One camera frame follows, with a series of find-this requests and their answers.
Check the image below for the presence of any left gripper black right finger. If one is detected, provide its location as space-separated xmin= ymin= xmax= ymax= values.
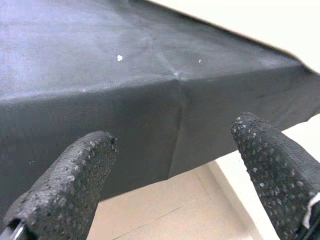
xmin=230 ymin=111 xmax=320 ymax=240

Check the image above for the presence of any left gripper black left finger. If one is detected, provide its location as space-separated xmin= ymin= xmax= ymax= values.
xmin=2 ymin=129 xmax=118 ymax=240

